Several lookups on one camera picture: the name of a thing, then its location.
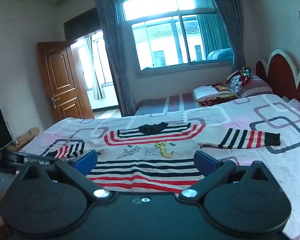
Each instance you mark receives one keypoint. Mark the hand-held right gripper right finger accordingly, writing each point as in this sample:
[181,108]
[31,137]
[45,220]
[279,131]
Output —
[205,161]

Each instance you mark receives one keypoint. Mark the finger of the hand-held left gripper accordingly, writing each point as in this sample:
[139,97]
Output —
[27,158]

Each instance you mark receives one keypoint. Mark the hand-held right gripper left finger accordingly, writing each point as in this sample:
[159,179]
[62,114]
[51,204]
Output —
[86,161]

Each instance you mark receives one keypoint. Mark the striped cartoon print sweater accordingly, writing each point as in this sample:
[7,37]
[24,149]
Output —
[150,155]

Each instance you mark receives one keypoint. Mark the patterned pink white bed sheet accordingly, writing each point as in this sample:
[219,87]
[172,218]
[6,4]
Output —
[240,110]

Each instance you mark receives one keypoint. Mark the folded red white blanket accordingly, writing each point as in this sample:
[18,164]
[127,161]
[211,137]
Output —
[215,93]

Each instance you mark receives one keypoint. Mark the grey striped low bed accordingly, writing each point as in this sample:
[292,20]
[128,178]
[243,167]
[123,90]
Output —
[165,103]

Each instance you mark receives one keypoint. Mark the brown wooden door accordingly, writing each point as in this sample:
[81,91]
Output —
[62,85]

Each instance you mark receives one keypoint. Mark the striped pillow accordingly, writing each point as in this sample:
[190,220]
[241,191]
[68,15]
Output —
[252,85]

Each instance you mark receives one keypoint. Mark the small colourful toy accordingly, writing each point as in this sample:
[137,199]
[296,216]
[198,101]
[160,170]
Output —
[245,71]

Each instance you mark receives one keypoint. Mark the blue quilt outside window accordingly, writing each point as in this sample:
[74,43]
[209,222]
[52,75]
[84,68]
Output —
[221,53]

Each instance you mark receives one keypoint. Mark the grey curtain beside door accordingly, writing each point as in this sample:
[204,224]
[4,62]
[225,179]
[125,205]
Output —
[115,55]

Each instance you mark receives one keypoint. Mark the red white headboard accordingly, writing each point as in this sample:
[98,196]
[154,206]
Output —
[282,75]

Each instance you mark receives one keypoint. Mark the large sliding window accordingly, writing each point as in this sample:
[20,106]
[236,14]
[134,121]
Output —
[175,30]

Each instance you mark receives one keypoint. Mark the grey curtain beside headboard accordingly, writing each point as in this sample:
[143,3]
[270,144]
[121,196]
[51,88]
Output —
[230,17]

